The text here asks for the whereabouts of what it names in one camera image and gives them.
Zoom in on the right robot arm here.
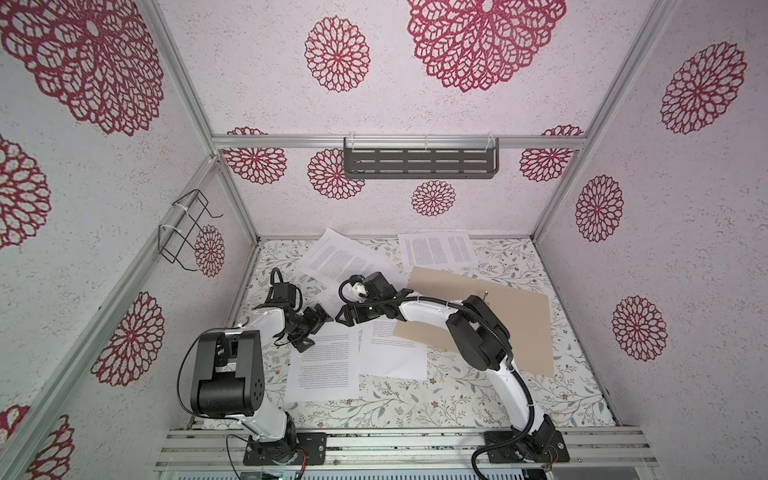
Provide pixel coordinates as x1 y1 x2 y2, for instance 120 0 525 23
338 281 555 448

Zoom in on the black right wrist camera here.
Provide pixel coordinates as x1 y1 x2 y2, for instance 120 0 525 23
351 272 397 301

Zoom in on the blank white paper sheet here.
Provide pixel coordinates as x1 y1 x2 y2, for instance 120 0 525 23
359 318 428 381

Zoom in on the white printed paper sheet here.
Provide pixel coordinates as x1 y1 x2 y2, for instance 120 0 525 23
298 229 389 287
308 248 412 319

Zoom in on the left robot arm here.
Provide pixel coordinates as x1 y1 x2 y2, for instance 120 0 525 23
189 303 330 463

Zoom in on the white printed sheet far right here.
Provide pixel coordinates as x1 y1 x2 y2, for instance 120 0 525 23
398 231 478 270

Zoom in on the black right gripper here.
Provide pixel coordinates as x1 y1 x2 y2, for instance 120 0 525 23
333 300 384 327

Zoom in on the aluminium front rail frame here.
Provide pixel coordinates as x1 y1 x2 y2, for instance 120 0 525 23
151 427 659 478

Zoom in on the beige paper folder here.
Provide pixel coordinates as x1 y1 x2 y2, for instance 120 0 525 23
408 267 554 377

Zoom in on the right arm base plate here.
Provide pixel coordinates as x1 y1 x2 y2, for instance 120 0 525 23
488 414 570 464

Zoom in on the white printed sheet near base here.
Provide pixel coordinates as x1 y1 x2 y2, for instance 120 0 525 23
284 324 360 404

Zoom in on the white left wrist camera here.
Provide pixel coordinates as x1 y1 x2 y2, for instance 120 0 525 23
264 282 304 311

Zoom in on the grey slotted wall shelf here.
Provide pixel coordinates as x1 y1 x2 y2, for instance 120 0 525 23
342 137 500 180

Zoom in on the black corrugated right cable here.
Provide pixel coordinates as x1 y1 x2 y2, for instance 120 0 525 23
337 277 538 480

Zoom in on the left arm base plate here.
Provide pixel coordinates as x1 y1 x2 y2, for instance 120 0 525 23
243 431 328 467

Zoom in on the black wire wall rack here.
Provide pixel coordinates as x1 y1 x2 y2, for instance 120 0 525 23
156 189 222 272

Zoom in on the black corrugated left cable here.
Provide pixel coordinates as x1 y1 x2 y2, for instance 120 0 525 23
269 267 301 301

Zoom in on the black corrugated cable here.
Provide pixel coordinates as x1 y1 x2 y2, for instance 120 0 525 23
337 277 538 480
269 267 301 301

